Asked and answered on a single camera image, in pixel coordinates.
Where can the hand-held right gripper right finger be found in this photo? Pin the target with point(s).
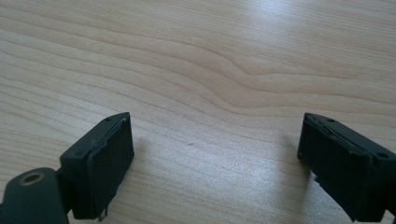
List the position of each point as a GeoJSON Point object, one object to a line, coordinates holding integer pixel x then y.
{"type": "Point", "coordinates": [345, 174]}

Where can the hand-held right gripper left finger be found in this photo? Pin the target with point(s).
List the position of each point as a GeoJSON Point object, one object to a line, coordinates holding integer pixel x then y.
{"type": "Point", "coordinates": [99, 168]}

